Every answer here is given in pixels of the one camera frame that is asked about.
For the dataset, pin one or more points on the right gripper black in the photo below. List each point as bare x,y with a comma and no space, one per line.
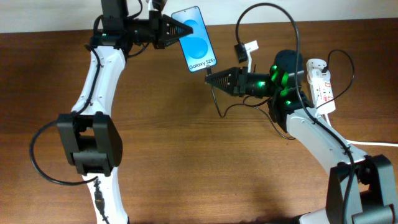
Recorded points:
236,74

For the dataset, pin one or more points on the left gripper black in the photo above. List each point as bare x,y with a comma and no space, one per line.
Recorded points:
157,20

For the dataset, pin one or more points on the blue Samsung Galaxy smartphone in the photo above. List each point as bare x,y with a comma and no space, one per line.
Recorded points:
196,47

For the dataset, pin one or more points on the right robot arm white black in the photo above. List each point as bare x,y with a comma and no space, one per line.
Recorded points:
361,188

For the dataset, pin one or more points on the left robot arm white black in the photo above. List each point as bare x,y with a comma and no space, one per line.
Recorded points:
89,137

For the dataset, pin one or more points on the white charger adapter plug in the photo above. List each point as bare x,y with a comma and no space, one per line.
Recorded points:
315,71

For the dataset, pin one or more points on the white power strip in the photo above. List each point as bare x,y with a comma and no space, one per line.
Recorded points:
321,92

